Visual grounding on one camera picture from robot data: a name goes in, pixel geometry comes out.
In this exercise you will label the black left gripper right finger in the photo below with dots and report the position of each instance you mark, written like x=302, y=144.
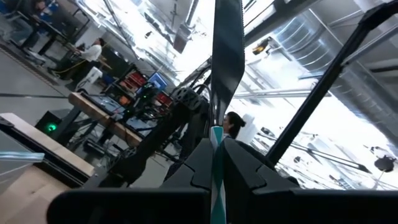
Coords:
x=248, y=180

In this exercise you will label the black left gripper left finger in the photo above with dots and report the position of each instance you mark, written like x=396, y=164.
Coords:
x=186, y=180

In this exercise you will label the teal white patterned knife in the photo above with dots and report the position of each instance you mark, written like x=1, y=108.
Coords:
x=227, y=62

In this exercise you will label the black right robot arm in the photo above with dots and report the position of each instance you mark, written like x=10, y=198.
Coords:
x=149, y=149

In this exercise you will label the person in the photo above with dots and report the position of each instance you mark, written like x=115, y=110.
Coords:
x=46, y=12
x=233, y=123
x=91, y=53

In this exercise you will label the blue lit monitor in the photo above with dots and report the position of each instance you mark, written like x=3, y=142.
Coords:
x=157, y=81

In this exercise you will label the red storage bins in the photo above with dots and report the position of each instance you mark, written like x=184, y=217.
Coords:
x=135, y=79

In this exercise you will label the wooden work table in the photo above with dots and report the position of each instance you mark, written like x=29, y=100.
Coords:
x=93, y=112

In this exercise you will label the black computer green light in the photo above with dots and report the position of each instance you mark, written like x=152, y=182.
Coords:
x=51, y=127

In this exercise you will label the black aluminium table frame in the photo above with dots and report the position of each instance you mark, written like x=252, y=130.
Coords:
x=62, y=174

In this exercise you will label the black diagonal frame strut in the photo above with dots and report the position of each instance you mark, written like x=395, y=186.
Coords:
x=326, y=81

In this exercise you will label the silver round ceiling duct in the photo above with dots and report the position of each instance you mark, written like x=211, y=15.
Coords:
x=295, y=43

